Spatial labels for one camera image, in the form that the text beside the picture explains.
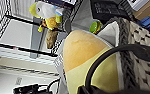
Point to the fashion magazine with face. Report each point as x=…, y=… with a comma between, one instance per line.
x=60, y=74

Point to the white wall socket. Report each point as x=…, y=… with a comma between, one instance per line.
x=19, y=81

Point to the low brown cardboard box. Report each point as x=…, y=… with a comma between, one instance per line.
x=147, y=12

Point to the brown orange plush toy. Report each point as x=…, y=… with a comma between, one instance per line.
x=51, y=38

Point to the yellow white plush duck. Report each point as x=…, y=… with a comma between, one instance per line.
x=46, y=10

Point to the green round toy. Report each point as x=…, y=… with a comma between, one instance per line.
x=96, y=26

